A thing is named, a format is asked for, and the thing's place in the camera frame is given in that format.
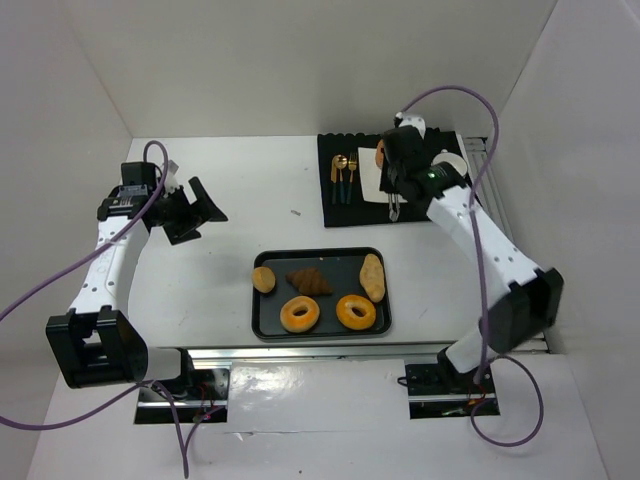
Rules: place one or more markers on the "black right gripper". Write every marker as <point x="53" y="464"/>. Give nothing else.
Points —
<point x="393" y="185"/>

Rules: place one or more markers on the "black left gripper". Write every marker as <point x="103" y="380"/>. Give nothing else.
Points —
<point x="182" y="213"/>

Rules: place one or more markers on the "small orange round bun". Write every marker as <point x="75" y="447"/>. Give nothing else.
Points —
<point x="380" y="155"/>

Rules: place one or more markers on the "metal tongs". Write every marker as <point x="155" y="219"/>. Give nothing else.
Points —
<point x="394" y="204"/>

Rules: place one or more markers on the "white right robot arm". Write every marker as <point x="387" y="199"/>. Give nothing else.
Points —
<point x="518" y="298"/>

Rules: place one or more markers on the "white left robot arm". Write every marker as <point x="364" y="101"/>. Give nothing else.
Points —
<point x="95" y="342"/>

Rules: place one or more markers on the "oblong pale bread roll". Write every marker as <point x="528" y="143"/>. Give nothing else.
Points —
<point x="372" y="278"/>

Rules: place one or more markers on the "white square plate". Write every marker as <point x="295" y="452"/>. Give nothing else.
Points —
<point x="370" y="177"/>

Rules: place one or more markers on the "black placemat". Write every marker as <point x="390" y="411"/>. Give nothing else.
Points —
<point x="358" y="212"/>

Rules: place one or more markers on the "round yellow muffin bun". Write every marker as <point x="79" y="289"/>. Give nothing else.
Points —
<point x="263" y="279"/>

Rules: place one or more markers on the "brown chocolate croissant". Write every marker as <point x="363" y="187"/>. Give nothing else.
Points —
<point x="309" y="282"/>

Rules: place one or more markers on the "black baking tray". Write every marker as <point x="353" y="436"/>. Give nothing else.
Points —
<point x="340" y="267"/>

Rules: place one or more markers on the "orange glazed donut left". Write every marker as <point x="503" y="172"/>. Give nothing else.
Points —
<point x="299" y="314"/>

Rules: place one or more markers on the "orange glazed donut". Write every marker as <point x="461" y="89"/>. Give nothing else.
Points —
<point x="299" y="314"/>
<point x="356" y="312"/>

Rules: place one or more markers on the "orange glazed donut right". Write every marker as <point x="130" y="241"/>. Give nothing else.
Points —
<point x="356" y="312"/>

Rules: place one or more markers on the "white cup with handle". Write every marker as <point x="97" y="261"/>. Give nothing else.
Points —
<point x="453" y="159"/>

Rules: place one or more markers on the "gold fork teal handle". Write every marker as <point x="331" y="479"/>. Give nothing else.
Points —
<point x="352" y="165"/>

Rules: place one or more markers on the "gold spoon teal handle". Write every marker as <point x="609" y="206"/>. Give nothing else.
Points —
<point x="340" y="162"/>

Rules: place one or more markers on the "gold knife teal handle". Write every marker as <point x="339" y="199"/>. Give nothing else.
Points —
<point x="333" y="178"/>

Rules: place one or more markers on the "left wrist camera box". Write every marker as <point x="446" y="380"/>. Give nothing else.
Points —
<point x="139" y="174"/>

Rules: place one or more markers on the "aluminium rail right side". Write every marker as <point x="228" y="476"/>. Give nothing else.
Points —
<point x="490" y="194"/>

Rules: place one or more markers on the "aluminium rail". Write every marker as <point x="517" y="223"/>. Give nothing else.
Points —
<point x="490" y="194"/>
<point x="297" y="352"/>

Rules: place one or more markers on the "aluminium rail front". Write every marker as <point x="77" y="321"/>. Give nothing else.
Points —
<point x="297" y="352"/>

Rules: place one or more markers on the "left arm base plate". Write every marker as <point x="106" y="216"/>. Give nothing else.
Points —
<point x="202" y="399"/>

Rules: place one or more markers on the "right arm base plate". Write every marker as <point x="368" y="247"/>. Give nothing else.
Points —
<point x="433" y="393"/>

